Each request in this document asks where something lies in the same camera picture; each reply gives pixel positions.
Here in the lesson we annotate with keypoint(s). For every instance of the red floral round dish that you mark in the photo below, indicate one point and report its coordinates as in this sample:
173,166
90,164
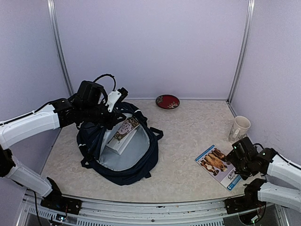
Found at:
167,102

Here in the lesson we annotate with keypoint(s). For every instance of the beige ceramic mug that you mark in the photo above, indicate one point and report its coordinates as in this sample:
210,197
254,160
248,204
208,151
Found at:
239,128

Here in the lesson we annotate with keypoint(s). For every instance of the dog cover booklet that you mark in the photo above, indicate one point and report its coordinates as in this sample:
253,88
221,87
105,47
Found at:
213,160

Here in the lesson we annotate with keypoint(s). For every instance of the pink magazine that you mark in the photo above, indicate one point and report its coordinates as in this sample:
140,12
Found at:
126,128

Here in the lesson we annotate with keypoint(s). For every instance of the front aluminium rail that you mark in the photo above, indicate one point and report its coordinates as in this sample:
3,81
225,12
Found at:
94,212

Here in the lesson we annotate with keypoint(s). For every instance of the right aluminium frame post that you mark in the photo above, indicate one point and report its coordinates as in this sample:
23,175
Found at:
243,50

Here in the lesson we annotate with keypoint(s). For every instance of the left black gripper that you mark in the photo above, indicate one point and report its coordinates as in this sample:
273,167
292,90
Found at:
115,118

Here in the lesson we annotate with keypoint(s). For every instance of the navy blue backpack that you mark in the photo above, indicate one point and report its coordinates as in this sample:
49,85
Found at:
125,154

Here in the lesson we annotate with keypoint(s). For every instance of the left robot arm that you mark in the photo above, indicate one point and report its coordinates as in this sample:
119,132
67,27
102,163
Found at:
90,103

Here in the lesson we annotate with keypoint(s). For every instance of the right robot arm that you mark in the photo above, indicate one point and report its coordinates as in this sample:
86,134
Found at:
249,162

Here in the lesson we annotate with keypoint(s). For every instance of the left aluminium frame post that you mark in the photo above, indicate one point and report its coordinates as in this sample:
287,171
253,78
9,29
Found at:
59,47

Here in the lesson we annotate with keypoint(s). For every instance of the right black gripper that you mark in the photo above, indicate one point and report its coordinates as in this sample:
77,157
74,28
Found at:
233,159

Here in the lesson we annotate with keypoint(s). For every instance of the aluminium frame post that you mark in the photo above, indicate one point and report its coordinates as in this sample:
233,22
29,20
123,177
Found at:
59,47
243,50

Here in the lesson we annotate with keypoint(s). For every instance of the white coffee cover book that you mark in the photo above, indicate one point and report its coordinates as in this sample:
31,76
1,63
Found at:
118,147

